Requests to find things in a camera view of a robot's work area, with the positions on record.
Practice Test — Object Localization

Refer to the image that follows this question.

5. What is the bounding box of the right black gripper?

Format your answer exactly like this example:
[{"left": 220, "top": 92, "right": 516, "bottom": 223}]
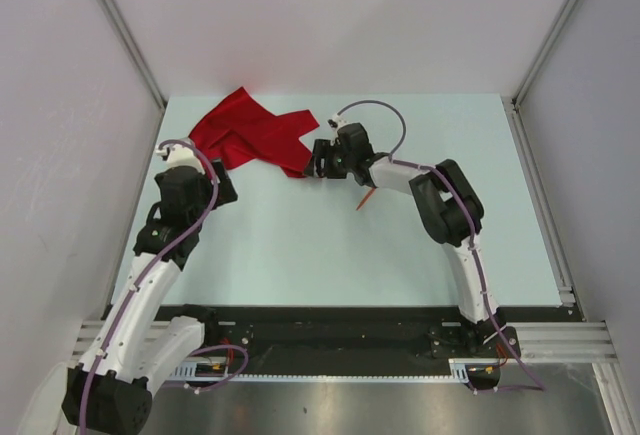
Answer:
[{"left": 304, "top": 138, "right": 356, "bottom": 179}]

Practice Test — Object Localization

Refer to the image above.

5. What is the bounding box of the red cloth napkin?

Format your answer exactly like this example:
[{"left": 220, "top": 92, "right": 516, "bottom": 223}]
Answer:
[{"left": 189, "top": 88, "right": 319, "bottom": 178}]

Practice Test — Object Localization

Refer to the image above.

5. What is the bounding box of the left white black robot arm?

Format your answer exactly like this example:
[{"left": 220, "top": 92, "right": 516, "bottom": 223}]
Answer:
[{"left": 62, "top": 159, "right": 238, "bottom": 434}]

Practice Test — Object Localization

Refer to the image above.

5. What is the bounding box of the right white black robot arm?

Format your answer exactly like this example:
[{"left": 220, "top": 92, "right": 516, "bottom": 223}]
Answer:
[{"left": 304, "top": 123, "right": 505, "bottom": 356}]

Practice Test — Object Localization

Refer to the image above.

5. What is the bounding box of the orange plastic spoon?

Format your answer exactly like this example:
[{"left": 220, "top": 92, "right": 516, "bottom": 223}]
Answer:
[{"left": 356, "top": 188, "right": 377, "bottom": 211}]

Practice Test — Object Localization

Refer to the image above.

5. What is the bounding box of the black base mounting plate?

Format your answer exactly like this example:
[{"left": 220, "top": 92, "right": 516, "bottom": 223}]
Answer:
[{"left": 154, "top": 305, "right": 506, "bottom": 377}]

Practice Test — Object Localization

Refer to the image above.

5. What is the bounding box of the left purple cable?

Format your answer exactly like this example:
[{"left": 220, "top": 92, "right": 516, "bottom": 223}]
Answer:
[{"left": 79, "top": 139, "right": 250, "bottom": 429}]

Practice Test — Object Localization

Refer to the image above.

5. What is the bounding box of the purple cable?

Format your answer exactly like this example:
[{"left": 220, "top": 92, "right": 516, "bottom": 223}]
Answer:
[
  {"left": 79, "top": 139, "right": 250, "bottom": 429},
  {"left": 335, "top": 99, "right": 546, "bottom": 392}
]

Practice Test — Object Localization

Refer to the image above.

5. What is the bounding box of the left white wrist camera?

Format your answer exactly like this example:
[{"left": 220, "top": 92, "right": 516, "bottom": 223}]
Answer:
[{"left": 155, "top": 139, "right": 205, "bottom": 174}]

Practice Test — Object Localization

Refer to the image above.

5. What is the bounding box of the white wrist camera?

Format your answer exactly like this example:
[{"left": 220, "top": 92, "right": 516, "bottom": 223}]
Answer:
[
  {"left": 328, "top": 114, "right": 347, "bottom": 130},
  {"left": 155, "top": 139, "right": 205, "bottom": 174}
]

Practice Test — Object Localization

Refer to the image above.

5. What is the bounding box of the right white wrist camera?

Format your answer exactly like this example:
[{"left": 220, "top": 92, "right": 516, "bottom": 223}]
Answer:
[{"left": 328, "top": 114, "right": 347, "bottom": 130}]

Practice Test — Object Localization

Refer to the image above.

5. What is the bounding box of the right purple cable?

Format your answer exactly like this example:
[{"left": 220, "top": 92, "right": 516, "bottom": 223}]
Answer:
[{"left": 335, "top": 99, "right": 546, "bottom": 392}]

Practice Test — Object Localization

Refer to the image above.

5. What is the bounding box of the white slotted cable duct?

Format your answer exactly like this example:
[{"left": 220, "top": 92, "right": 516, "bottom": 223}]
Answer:
[{"left": 166, "top": 359, "right": 500, "bottom": 386}]

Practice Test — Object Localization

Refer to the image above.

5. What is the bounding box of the left aluminium frame post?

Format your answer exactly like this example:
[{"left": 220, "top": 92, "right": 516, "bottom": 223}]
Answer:
[{"left": 96, "top": 0, "right": 168, "bottom": 112}]

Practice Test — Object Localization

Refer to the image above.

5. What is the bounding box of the aluminium frame post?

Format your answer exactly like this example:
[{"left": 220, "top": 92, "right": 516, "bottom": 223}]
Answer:
[
  {"left": 96, "top": 0, "right": 168, "bottom": 112},
  {"left": 511, "top": 0, "right": 581, "bottom": 108}
]

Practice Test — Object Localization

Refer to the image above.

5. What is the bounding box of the right side aluminium rail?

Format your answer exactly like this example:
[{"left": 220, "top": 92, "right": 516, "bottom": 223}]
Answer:
[{"left": 502, "top": 97, "right": 579, "bottom": 306}]

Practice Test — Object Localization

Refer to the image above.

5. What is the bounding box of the aluminium rail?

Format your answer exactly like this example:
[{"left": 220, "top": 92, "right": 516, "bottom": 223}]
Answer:
[
  {"left": 69, "top": 320, "right": 614, "bottom": 361},
  {"left": 502, "top": 97, "right": 579, "bottom": 306}
]

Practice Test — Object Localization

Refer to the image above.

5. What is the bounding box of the front aluminium rail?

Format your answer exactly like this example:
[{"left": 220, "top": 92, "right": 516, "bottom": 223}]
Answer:
[{"left": 69, "top": 320, "right": 614, "bottom": 361}]

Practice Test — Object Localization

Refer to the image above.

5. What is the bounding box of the right aluminium frame post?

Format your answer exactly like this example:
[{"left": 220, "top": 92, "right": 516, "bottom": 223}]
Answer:
[{"left": 511, "top": 0, "right": 581, "bottom": 108}]

